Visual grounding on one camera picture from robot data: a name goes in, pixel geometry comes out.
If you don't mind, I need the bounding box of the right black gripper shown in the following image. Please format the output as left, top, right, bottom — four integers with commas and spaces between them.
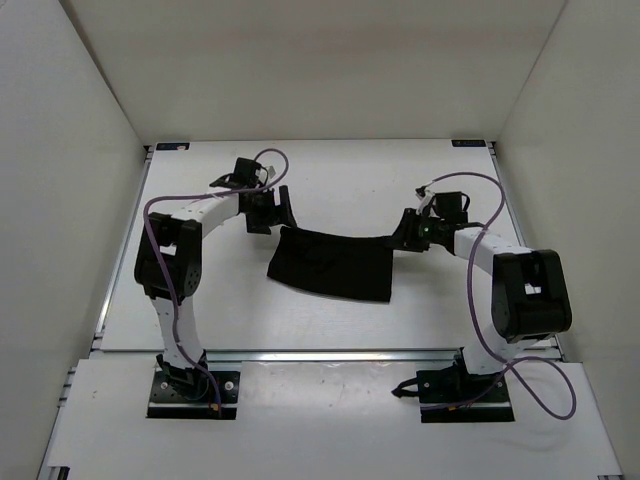
385, 208, 444, 253

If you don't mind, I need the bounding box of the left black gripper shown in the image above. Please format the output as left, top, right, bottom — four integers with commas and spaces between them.
243, 185, 296, 235

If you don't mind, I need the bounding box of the black skirt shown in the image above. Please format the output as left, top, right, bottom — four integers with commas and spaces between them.
267, 227, 394, 303

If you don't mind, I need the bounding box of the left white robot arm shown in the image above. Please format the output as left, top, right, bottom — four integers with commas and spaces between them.
134, 148, 296, 398

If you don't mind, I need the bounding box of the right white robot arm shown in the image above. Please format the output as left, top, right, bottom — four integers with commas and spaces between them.
388, 187, 572, 401

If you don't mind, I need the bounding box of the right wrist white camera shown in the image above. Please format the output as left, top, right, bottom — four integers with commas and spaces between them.
415, 184, 435, 216

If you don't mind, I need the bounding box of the wrist white camera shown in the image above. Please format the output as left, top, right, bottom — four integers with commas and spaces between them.
258, 165, 276, 184
415, 184, 435, 216

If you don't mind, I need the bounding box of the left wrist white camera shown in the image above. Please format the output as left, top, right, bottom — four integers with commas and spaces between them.
258, 165, 276, 184

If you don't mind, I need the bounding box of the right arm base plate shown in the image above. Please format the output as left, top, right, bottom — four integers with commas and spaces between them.
416, 366, 515, 424

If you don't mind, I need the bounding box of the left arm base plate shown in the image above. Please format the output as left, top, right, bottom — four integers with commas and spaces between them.
146, 369, 241, 421

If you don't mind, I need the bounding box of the aluminium table front rail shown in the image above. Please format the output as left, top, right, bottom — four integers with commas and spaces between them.
89, 340, 563, 363

